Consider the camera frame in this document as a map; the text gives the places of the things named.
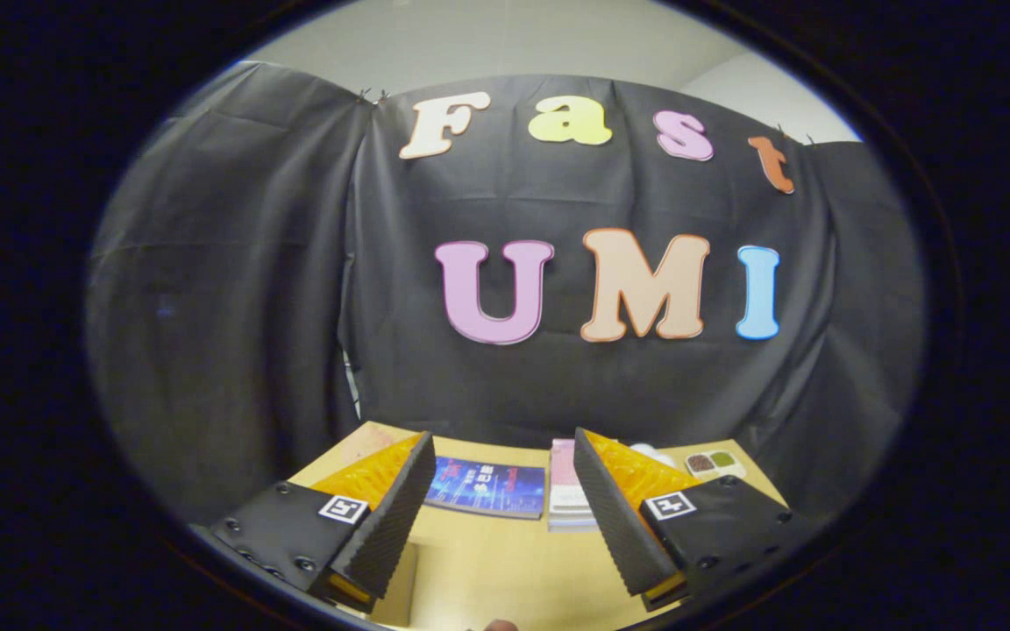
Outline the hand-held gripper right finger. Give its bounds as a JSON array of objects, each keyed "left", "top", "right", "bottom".
[{"left": 573, "top": 427, "right": 813, "bottom": 613}]

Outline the blue book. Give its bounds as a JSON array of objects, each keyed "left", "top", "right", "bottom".
[{"left": 424, "top": 456, "right": 547, "bottom": 520}]

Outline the black backdrop cloth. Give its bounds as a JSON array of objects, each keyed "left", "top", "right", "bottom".
[{"left": 84, "top": 61, "right": 927, "bottom": 527}]

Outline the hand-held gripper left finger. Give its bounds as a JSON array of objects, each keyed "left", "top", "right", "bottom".
[{"left": 205, "top": 430, "right": 437, "bottom": 614}]

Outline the stack of pink books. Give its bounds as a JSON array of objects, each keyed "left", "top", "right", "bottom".
[{"left": 547, "top": 438, "right": 599, "bottom": 533}]

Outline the divided tray with food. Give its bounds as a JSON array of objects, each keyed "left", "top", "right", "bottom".
[{"left": 683, "top": 450, "right": 747, "bottom": 482}]

